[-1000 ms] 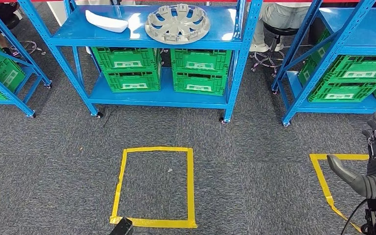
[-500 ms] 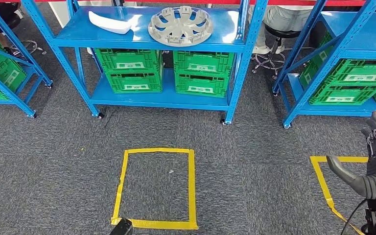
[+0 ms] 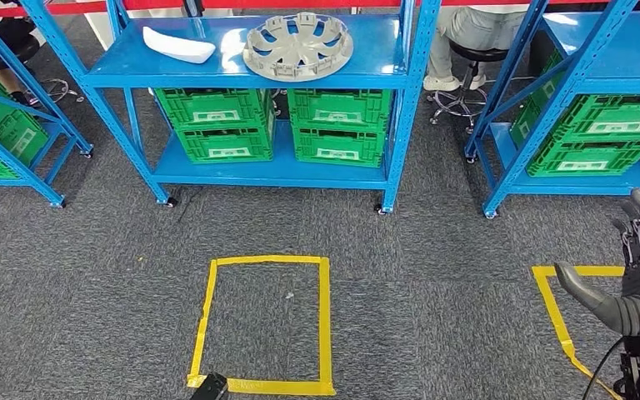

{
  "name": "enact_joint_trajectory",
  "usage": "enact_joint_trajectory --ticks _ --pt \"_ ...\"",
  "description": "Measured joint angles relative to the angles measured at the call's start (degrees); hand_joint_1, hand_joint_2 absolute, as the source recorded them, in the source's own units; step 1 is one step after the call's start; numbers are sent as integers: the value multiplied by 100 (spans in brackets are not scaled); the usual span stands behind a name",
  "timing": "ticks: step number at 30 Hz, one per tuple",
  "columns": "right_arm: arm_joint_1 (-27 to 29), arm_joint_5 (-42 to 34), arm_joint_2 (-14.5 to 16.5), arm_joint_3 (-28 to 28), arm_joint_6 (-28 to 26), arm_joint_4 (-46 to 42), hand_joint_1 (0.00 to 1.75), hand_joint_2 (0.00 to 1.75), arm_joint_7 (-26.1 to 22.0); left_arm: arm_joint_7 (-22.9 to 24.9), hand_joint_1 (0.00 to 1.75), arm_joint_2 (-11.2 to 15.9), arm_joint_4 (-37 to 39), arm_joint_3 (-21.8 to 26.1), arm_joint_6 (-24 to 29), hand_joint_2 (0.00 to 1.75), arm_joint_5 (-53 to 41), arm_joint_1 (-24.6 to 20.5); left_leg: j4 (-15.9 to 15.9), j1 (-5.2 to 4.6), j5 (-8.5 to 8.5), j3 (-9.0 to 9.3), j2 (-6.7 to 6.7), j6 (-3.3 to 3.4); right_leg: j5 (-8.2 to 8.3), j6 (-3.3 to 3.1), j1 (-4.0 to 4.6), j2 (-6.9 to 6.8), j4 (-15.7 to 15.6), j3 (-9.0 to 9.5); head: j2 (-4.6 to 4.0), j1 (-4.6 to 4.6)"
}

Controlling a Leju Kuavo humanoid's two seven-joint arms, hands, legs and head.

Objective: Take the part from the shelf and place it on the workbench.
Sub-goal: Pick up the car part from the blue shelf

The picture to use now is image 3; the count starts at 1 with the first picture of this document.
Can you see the black round stool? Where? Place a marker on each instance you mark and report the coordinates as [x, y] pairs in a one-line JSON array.
[[477, 53], [19, 51]]

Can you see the grey plastic wheel hubcap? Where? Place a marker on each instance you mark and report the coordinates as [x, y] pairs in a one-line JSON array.
[[298, 48]]

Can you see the white plastic mirror cover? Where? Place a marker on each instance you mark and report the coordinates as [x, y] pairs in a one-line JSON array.
[[179, 47]]

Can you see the person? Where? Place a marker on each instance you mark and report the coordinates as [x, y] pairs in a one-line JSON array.
[[480, 27], [8, 27]]

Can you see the black robot body part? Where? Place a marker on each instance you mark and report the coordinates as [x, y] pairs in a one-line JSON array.
[[209, 387]]

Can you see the black barrier post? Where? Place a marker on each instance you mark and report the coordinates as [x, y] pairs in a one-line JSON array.
[[193, 6]]

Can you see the white desk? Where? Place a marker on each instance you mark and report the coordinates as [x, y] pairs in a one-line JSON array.
[[99, 30]]

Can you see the red barrier tape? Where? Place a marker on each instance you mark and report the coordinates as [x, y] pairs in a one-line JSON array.
[[77, 7]]

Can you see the blue metal shelf rack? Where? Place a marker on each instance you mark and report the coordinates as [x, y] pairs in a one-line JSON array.
[[34, 182], [132, 66], [629, 44]]

